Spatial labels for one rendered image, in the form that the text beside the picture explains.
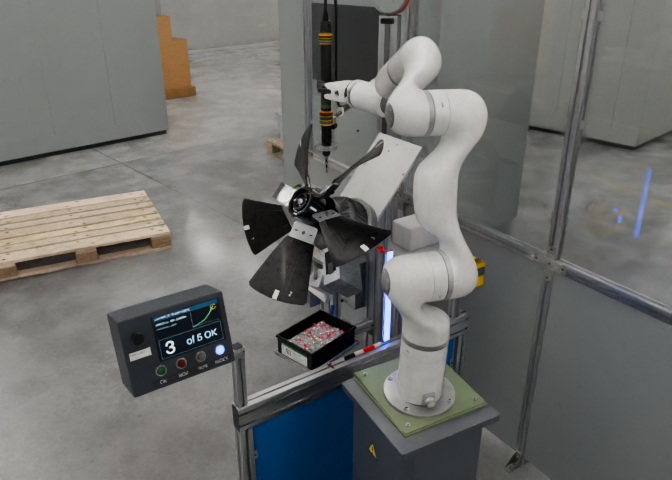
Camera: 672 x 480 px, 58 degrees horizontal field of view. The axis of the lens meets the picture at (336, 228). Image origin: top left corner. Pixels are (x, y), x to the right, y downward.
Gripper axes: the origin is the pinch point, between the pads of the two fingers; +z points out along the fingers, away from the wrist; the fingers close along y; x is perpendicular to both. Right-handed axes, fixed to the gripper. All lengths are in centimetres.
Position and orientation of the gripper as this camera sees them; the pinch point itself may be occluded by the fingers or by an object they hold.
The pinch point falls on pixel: (326, 85)
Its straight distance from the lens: 199.5
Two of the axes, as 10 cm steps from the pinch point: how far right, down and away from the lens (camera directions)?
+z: -5.6, -3.4, 7.5
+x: 0.0, -9.1, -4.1
